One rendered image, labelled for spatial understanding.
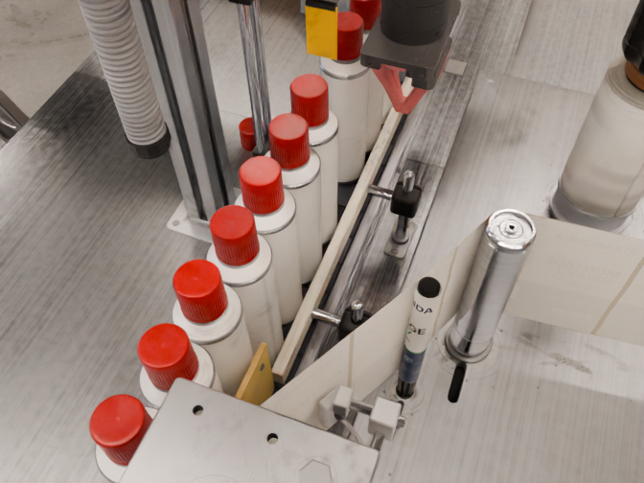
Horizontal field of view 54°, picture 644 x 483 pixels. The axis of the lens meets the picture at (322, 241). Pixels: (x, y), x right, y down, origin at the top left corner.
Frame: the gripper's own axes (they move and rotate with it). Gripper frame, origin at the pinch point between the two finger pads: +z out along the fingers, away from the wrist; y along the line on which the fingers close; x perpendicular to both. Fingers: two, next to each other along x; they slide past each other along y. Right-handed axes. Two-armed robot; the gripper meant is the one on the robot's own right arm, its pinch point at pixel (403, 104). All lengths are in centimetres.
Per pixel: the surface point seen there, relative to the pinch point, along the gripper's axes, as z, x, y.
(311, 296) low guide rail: 10.0, 3.1, -18.1
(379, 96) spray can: 5.0, 4.1, 5.9
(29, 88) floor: 102, 147, 77
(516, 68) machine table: 18.9, -9.3, 33.9
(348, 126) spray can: 4.2, 5.5, -0.4
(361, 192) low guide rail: 10.1, 2.7, -3.8
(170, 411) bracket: -13.0, 1.8, -39.2
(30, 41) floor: 102, 163, 99
